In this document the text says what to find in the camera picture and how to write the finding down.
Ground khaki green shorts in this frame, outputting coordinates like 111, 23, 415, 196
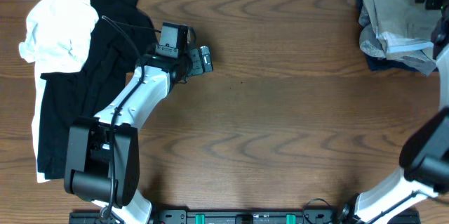
359, 0, 441, 63

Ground white garment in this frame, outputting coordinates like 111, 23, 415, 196
18, 0, 99, 183

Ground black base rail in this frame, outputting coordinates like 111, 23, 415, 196
69, 209, 421, 224

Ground black shirt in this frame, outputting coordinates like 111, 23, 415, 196
37, 0, 156, 180

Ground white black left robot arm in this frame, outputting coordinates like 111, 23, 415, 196
64, 46, 213, 223

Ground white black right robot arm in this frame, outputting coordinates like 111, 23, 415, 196
334, 0, 448, 224

